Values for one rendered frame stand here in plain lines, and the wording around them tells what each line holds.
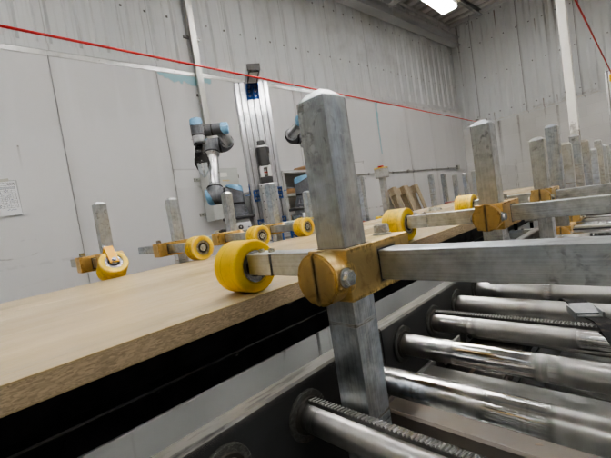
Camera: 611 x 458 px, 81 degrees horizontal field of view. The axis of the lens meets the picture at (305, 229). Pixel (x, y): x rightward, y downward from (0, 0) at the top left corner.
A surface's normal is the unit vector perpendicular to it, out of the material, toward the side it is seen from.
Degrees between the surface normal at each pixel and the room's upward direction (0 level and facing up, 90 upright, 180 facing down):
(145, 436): 90
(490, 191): 90
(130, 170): 90
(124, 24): 90
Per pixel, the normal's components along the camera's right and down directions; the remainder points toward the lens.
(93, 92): 0.66, -0.06
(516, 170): -0.74, 0.15
